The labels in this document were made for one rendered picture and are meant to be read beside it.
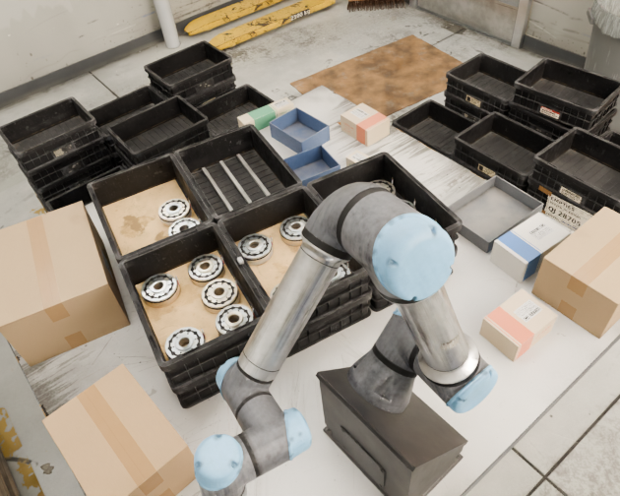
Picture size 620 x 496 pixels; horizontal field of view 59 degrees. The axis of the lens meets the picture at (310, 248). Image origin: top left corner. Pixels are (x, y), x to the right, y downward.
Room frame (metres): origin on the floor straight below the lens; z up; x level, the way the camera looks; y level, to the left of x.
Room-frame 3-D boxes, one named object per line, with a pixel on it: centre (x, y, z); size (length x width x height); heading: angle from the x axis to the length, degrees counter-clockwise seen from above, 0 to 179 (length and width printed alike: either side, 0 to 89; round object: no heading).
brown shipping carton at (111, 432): (0.59, 0.50, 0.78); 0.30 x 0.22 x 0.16; 38
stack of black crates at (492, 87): (2.51, -1.05, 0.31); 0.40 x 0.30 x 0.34; 34
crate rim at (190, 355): (0.94, 0.33, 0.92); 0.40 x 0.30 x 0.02; 24
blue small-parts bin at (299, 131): (1.86, -0.01, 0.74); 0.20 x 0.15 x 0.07; 37
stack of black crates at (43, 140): (2.37, 1.21, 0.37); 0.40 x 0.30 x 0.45; 124
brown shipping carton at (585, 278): (0.95, -0.83, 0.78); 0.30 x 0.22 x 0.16; 124
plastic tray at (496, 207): (1.29, -0.62, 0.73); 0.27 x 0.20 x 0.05; 122
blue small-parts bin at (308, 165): (1.60, -0.03, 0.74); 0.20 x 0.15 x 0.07; 113
